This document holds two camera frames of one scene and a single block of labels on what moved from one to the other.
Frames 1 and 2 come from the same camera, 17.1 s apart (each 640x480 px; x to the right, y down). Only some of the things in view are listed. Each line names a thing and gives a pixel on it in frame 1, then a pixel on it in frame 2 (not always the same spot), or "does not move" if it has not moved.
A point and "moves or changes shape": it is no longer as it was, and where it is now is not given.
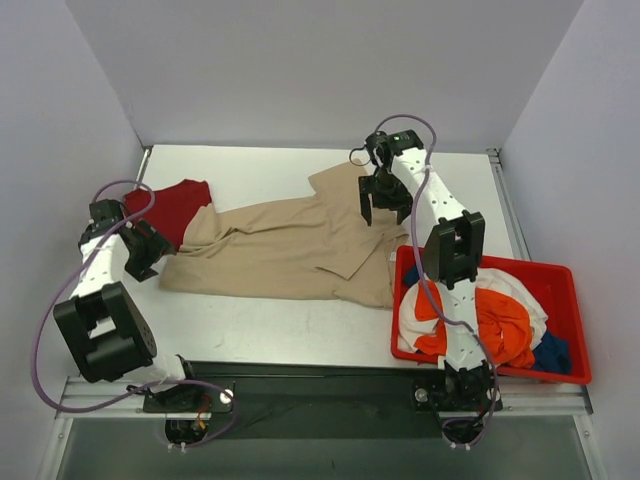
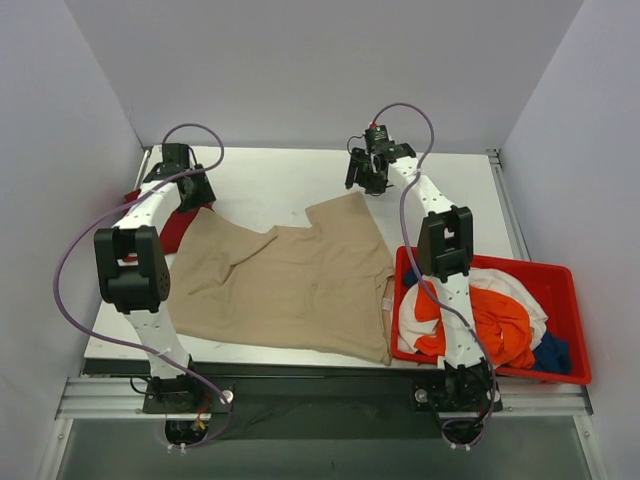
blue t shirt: (553, 354) does not move
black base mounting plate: (297, 400) does not move
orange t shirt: (503, 325) does not move
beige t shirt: (318, 247) moves or changes shape
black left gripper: (145, 251) → (198, 191)
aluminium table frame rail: (510, 211) does not move
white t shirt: (410, 328) does not move
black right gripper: (383, 193) → (362, 170)
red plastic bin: (554, 283) does not move
